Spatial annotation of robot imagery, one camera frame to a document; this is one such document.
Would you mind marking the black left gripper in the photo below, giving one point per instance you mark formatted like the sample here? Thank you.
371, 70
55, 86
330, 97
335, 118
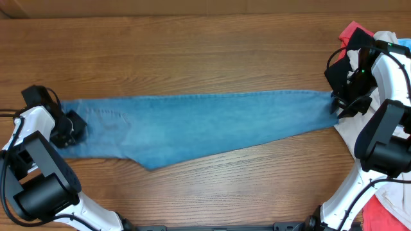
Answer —
79, 123

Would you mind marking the red cloth garment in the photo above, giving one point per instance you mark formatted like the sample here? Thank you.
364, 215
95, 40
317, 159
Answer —
388, 209

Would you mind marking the black cloth garment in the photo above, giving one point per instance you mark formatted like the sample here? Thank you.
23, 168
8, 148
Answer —
337, 73

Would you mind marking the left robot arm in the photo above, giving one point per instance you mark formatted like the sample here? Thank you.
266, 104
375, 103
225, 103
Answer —
37, 184

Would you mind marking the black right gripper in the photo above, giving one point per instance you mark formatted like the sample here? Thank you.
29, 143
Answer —
350, 108

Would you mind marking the white cloth garment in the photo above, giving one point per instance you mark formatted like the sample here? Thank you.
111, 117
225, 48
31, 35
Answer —
379, 144

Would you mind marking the blue denim jeans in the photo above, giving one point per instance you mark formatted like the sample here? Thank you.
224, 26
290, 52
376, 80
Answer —
158, 131

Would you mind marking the light blue cloth garment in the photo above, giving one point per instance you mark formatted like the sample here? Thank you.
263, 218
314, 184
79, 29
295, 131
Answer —
405, 42

